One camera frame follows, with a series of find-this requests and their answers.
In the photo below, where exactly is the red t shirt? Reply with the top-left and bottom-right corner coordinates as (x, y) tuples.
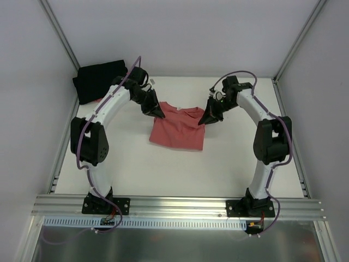
(149, 102), (205, 151)

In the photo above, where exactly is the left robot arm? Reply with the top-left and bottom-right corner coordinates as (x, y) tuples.
(70, 67), (165, 215)

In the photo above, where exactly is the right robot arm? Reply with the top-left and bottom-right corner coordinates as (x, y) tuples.
(198, 73), (292, 217)

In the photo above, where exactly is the folded black t shirt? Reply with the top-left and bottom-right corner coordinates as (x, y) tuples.
(73, 60), (128, 105)

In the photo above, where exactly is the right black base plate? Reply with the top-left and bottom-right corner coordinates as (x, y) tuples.
(225, 199), (275, 218)

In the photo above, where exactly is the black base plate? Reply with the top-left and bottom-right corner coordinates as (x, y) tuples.
(81, 194), (130, 216)
(225, 199), (275, 218)

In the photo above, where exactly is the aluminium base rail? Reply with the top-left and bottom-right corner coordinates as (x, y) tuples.
(32, 194), (327, 221)

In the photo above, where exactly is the left rear frame post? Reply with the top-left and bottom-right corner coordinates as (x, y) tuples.
(38, 0), (80, 71)

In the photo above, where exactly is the frame post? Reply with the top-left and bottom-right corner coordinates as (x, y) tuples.
(273, 0), (328, 83)
(38, 0), (80, 71)

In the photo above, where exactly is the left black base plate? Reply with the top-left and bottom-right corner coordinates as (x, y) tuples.
(81, 194), (130, 216)

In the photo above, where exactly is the white slotted cable duct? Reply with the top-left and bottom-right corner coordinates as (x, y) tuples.
(43, 216), (247, 231)

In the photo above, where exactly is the right rear frame post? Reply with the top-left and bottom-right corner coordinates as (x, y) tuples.
(273, 0), (328, 83)

